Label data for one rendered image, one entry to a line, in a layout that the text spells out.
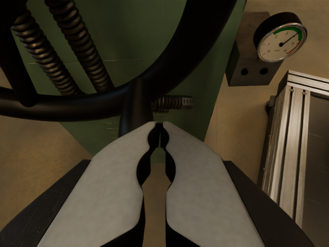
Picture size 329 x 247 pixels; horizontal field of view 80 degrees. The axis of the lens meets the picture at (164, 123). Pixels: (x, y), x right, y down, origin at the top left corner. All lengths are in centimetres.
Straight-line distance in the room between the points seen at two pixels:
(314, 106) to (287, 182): 35
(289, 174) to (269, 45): 49
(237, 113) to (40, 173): 97
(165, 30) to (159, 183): 65
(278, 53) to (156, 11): 19
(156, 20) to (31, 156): 92
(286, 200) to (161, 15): 59
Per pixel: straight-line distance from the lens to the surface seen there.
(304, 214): 74
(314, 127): 89
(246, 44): 39
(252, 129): 104
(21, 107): 24
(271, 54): 35
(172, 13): 34
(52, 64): 27
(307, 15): 186
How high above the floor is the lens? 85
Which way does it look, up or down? 59 degrees down
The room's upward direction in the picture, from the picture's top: 4 degrees counter-clockwise
